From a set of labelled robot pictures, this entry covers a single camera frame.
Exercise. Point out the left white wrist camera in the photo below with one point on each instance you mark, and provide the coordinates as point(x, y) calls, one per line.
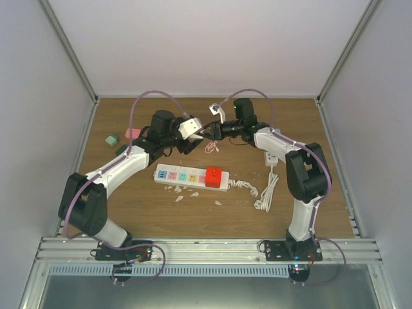
point(190, 127)

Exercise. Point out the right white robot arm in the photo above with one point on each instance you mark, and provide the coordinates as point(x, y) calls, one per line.
point(307, 174)

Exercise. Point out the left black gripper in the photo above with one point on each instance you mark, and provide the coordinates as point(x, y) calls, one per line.
point(188, 146)

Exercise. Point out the white multicolour power strip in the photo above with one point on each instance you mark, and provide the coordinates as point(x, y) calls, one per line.
point(191, 177)

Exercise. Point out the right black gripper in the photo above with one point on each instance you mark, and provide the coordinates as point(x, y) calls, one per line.
point(217, 132)

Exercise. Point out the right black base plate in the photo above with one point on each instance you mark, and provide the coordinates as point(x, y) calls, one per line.
point(280, 251)

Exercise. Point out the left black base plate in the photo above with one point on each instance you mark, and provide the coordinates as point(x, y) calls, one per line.
point(139, 254)

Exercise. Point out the grey slotted cable duct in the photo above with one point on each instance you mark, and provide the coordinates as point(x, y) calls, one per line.
point(83, 269)

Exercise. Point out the small white power strip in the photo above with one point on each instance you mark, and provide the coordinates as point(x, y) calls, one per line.
point(265, 200)

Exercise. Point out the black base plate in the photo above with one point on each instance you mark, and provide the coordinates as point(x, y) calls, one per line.
point(280, 251)
point(139, 254)

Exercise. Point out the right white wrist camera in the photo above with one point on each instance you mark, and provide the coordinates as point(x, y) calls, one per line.
point(216, 109)

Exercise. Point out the light green plug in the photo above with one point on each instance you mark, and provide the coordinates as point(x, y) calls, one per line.
point(112, 140)

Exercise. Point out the dark green dragon adapter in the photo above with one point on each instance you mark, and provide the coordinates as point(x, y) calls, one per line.
point(121, 149)

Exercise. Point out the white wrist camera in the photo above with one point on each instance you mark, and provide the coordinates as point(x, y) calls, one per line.
point(216, 109)
point(190, 127)

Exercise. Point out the red cube socket adapter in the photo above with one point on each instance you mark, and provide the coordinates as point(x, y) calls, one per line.
point(213, 177)

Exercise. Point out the pink plug adapter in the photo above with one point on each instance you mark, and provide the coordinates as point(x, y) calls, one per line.
point(132, 134)

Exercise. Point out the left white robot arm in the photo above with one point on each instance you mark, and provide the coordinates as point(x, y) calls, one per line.
point(84, 203)

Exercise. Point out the white charger with pink cable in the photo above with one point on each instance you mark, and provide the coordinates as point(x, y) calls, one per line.
point(211, 147)

